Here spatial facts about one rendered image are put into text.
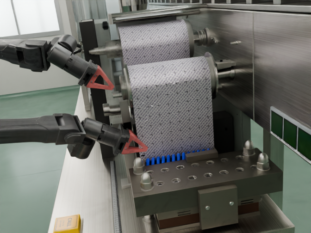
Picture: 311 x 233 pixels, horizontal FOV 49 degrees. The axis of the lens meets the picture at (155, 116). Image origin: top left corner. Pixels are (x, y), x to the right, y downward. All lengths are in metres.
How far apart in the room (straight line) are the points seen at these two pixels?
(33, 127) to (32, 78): 5.86
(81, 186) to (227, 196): 0.55
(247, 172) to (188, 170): 0.16
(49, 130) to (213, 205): 0.47
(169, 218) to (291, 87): 0.46
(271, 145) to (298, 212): 1.35
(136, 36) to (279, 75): 0.56
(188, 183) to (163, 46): 0.51
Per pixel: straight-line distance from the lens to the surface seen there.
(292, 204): 2.70
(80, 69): 1.01
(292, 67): 0.78
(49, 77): 6.72
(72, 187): 1.26
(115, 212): 1.07
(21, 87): 6.85
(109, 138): 0.99
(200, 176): 0.94
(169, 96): 1.00
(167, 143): 1.05
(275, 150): 1.35
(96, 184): 1.24
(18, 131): 0.91
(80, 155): 1.04
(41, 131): 0.93
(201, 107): 1.03
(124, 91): 1.00
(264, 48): 0.89
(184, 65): 1.01
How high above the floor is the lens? 1.50
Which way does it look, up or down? 19 degrees down
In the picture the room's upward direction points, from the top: 6 degrees counter-clockwise
